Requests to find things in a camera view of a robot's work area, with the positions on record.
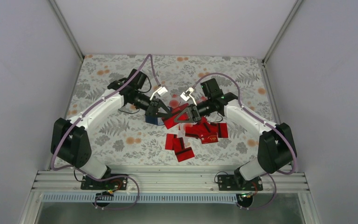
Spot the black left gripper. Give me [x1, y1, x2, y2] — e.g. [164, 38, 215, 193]
[128, 91, 172, 117]

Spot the red card pile top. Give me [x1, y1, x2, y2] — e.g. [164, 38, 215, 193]
[162, 103, 189, 129]

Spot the red card pile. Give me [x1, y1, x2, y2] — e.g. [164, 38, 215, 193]
[185, 118, 217, 139]
[162, 103, 189, 129]

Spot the red VIP card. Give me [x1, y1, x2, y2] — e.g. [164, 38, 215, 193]
[200, 133, 218, 144]

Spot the navy blue card holder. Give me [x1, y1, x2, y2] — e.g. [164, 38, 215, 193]
[145, 115, 164, 126]

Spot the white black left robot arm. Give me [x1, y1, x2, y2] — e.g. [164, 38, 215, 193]
[50, 69, 172, 189]

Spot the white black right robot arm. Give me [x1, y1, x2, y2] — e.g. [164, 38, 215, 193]
[164, 78, 297, 190]

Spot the red card pile centre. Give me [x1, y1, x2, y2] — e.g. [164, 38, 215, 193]
[185, 118, 217, 139]

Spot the red card front middle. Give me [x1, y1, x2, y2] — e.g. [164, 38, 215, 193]
[172, 138, 186, 154]

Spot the red card front left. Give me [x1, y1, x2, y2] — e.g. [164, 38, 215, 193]
[165, 133, 177, 150]

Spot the red card front bottom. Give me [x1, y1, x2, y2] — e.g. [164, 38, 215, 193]
[174, 147, 195, 162]

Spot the red card far right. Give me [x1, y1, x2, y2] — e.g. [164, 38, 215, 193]
[217, 123, 229, 138]

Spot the floral patterned table cloth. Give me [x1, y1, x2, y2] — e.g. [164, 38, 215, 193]
[67, 55, 273, 166]

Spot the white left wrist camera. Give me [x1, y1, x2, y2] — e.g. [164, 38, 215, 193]
[150, 86, 168, 100]

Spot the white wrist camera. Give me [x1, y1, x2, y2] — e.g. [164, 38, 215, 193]
[180, 87, 197, 105]
[150, 86, 168, 100]

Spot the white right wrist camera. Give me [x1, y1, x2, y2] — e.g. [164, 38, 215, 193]
[180, 87, 197, 105]

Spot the aluminium front rail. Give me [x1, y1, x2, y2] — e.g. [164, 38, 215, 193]
[32, 165, 310, 193]

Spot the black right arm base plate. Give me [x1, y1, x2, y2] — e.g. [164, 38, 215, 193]
[216, 174, 263, 191]

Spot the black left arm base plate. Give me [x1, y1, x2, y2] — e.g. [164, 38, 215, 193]
[80, 174, 128, 190]

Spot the aluminium left corner post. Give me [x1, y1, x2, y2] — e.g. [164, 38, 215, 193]
[48, 0, 84, 62]

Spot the aluminium corner post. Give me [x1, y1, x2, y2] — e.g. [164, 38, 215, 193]
[48, 0, 84, 62]
[262, 0, 304, 67]

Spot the grey slotted cable duct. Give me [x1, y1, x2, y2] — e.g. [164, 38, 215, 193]
[41, 192, 237, 204]

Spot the aluminium right corner post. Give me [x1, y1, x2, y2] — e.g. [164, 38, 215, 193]
[262, 0, 304, 67]

